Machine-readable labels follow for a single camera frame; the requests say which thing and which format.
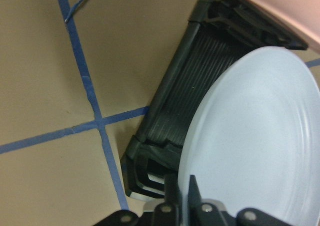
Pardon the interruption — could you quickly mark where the black dish rack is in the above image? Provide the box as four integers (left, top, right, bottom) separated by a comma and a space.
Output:
120, 0, 308, 201

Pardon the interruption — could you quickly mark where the pink plate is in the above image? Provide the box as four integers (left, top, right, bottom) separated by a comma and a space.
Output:
249, 0, 320, 53

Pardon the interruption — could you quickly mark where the blue plate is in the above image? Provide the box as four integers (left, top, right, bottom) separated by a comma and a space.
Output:
178, 47, 320, 225

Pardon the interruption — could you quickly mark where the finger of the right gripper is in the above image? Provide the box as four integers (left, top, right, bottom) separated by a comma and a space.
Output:
187, 175, 290, 226

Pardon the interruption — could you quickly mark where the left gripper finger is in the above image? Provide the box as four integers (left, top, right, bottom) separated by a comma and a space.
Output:
96, 174, 182, 225

